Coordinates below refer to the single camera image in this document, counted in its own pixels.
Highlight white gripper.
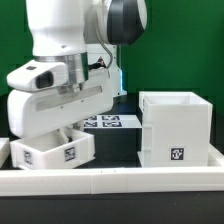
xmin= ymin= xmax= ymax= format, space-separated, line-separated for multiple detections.
xmin=7 ymin=69 xmax=113 ymax=142

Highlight white drawer box front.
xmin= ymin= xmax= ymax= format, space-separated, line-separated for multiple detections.
xmin=10 ymin=130 xmax=95 ymax=170

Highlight white drawer cabinet frame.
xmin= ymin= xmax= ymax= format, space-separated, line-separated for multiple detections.
xmin=138 ymin=91 xmax=213 ymax=167

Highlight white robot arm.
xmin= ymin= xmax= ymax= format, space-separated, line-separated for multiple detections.
xmin=7 ymin=0 xmax=147 ymax=138

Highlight paper sheet with markers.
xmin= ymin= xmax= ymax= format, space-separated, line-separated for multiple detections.
xmin=84 ymin=115 xmax=141 ymax=129

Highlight white left fence piece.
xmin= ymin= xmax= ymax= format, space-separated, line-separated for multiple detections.
xmin=0 ymin=138 xmax=10 ymax=168

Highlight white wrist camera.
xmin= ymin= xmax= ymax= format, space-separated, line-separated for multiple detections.
xmin=7 ymin=60 xmax=68 ymax=92

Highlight white front fence rail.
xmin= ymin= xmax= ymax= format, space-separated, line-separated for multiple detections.
xmin=0 ymin=167 xmax=224 ymax=196

